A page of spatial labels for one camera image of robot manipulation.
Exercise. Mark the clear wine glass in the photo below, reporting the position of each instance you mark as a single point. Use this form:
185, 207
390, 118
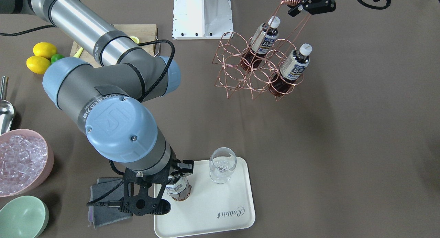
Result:
222, 164

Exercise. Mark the yellow plastic knife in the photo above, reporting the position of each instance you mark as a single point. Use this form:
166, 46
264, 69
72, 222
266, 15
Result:
78, 52

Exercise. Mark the upper whole lemon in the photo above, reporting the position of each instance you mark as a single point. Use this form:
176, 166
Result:
45, 49

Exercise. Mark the half lemon slice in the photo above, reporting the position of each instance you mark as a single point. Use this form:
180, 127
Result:
135, 39

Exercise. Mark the lower whole lemon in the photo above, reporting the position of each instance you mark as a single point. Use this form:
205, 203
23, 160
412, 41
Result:
38, 64

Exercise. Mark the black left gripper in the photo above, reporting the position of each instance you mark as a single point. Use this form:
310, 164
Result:
320, 3

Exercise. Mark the pink bowl of ice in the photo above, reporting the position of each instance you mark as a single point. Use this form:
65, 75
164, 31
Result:
26, 161

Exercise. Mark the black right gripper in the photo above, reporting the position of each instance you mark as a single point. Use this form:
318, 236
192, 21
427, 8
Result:
184, 166

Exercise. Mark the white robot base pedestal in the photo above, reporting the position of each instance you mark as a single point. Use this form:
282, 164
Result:
202, 19

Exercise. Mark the mint green bowl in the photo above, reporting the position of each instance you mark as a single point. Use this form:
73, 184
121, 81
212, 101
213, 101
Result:
23, 217

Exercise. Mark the tea bottle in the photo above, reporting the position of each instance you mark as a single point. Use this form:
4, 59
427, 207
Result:
260, 44
291, 70
178, 189

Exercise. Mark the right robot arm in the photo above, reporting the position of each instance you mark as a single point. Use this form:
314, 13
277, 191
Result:
106, 102

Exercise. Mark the grey folded cloth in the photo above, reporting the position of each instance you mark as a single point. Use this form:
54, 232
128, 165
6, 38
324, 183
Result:
99, 215

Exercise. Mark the bamboo cutting board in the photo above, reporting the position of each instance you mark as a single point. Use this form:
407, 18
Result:
144, 33

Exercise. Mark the cream rabbit tray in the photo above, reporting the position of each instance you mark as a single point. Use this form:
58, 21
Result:
210, 207

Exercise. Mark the copper wire bottle basket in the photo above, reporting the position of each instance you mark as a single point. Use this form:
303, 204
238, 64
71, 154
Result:
243, 69

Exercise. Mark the whole lemon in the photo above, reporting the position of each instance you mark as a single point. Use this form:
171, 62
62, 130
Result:
38, 64
45, 49

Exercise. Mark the green lime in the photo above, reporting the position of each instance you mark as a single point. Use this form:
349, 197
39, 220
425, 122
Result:
56, 57

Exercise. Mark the steel ice scoop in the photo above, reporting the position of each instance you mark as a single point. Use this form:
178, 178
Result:
7, 111

